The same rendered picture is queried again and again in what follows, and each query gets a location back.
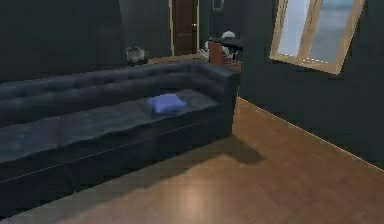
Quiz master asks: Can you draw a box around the blue cushion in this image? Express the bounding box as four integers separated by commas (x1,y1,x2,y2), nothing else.
146,93,188,115

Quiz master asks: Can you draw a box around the reddish brown chair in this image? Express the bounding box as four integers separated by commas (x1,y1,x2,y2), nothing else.
208,41,225,66

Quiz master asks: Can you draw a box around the dark table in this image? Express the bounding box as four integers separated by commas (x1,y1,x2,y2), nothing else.
207,37,244,62

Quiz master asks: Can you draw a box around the dark brown room door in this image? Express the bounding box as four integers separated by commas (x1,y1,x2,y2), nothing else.
172,0,198,57

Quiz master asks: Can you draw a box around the dark blue tufted sofa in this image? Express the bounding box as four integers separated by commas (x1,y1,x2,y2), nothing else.
0,60,241,219

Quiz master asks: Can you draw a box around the wooden framed window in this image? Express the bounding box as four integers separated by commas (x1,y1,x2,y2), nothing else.
269,0,366,75

